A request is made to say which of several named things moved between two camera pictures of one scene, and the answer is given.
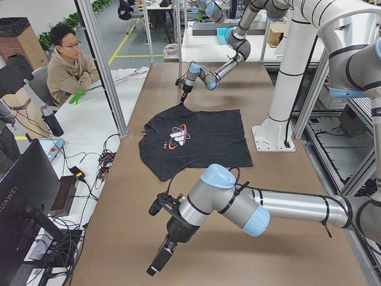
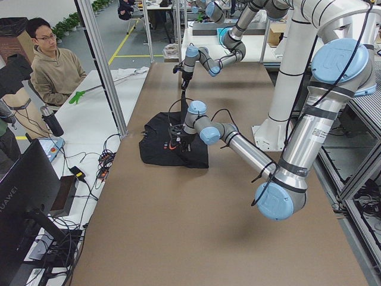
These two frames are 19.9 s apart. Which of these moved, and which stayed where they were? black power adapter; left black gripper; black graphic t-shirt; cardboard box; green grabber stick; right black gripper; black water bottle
Moved: left black gripper; right black gripper; black graphic t-shirt
Stayed: cardboard box; black power adapter; green grabber stick; black water bottle
